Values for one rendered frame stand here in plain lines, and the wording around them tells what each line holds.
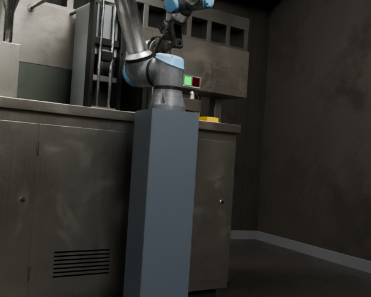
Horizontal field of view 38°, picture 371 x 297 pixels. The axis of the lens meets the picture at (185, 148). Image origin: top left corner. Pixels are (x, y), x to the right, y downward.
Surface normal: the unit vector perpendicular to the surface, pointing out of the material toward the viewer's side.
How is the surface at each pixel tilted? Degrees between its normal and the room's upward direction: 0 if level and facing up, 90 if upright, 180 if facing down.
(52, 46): 90
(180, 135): 90
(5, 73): 90
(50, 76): 90
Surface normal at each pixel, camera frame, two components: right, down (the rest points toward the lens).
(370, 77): -0.91, -0.07
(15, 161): 0.58, 0.02
